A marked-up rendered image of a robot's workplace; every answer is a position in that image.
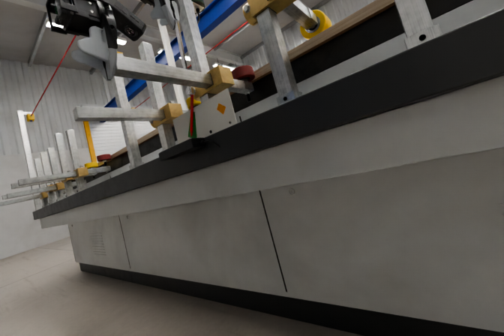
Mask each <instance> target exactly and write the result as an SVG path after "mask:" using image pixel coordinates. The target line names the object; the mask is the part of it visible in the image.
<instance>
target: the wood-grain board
mask: <svg viewBox="0 0 504 336"><path fill-rule="evenodd" d="M394 5H395V0H376V1H373V2H371V3H370V4H368V5H367V6H365V7H363V8H362V9H360V10H358V11H356V12H355V13H353V14H351V15H349V16H348V17H346V18H345V19H342V20H341V21H340V22H337V23H336V24H334V25H332V26H331V27H329V28H327V29H326V30H324V31H322V32H320V33H319V34H317V35H315V36H314V37H312V38H310V39H309V40H306V41H305V42H304V43H301V44H300V45H298V46H297V47H295V48H293V49H291V50H290V51H288V52H287V53H288V56H289V60H290V62H292V61H294V60H296V59H298V58H299V57H301V56H303V55H305V54H307V53H309V52H310V51H312V50H314V49H316V48H317V47H320V46H322V45H323V44H325V43H327V42H329V41H330V40H332V39H334V38H336V37H337V36H339V35H342V34H343V33H345V32H347V31H349V30H350V29H353V28H354V27H356V26H358V25H360V24H361V23H363V22H365V21H367V20H369V19H370V18H372V17H375V16H376V15H377V14H380V13H382V12H383V11H385V10H387V9H389V8H391V7H392V6H394ZM270 73H272V69H271V67H270V64H269V63H268V64H266V65H264V66H262V67H261V68H259V69H257V70H255V71H254V74H255V78H254V80H252V81H251V83H254V82H256V81H257V80H260V79H261V78H263V77H265V76H267V75H268V74H270ZM157 135H159V133H158V129H155V130H153V131H152V132H150V133H148V134H146V135H145V136H143V137H141V138H139V139H138V140H137V142H138V146H139V145H141V144H143V143H144V142H146V141H148V140H150V139H151V138H153V137H156V136H157ZM126 152H128V150H127V147H124V148H122V149H121V150H119V151H117V152H116V153H114V154H112V155H111V158H112V159H111V160H108V161H107V163H108V162H110V161H112V160H113V159H115V158H117V157H119V156H121V155H123V154H124V153H126Z"/></svg>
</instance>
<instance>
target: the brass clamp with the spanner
mask: <svg viewBox="0 0 504 336"><path fill-rule="evenodd" d="M207 74H211V79H212V82H213V85H211V86H209V87H208V88H197V87H194V88H195V89H196V93H195V95H194V96H193V99H194V100H195V101H200V98H201V97H202V96H204V95H206V94H214V95H217V94H218V93H220V92H222V91H223V90H225V89H228V88H229V87H231V86H233V85H235V83H234V80H233V75H232V72H231V69H230V68H229V67H224V66H220V65H218V66H216V67H214V68H213V69H211V70H210V71H209V72H208V73H207Z"/></svg>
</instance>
